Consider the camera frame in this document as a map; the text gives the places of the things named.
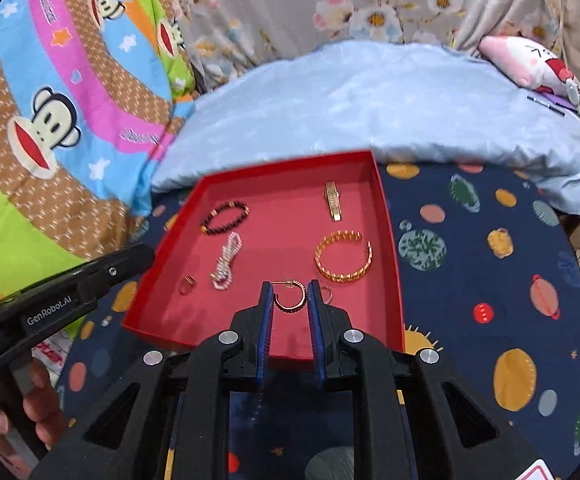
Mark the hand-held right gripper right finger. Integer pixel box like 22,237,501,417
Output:
306,279,541,480

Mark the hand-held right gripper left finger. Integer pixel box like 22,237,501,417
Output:
30,281,277,480

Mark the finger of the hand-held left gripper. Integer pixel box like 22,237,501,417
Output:
71,243,157,297

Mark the gold hoop earring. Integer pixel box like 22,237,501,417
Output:
274,281,311,313

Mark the gold chain cuff bracelet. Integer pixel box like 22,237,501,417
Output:
314,230,373,284

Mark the silver rhinestone chain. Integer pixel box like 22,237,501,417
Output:
210,232,243,291

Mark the red cardboard box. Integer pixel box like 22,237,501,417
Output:
122,150,405,363

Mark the brown beaded bracelet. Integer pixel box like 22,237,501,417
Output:
200,201,249,236

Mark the gold watch band bracelet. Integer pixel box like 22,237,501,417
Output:
322,181,345,222

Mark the person's left hand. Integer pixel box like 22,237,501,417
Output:
0,359,70,471

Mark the navy planet print bedsheet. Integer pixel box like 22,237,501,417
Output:
52,160,580,480

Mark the colourful monkey printed blanket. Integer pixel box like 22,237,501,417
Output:
0,0,195,396

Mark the light blue pillow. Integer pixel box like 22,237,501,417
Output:
151,40,580,221

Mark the white red-edged card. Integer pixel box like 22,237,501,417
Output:
512,459,567,480

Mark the purple notebook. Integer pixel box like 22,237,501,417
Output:
527,87,578,117

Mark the pink plush toy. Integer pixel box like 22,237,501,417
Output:
477,35,578,98

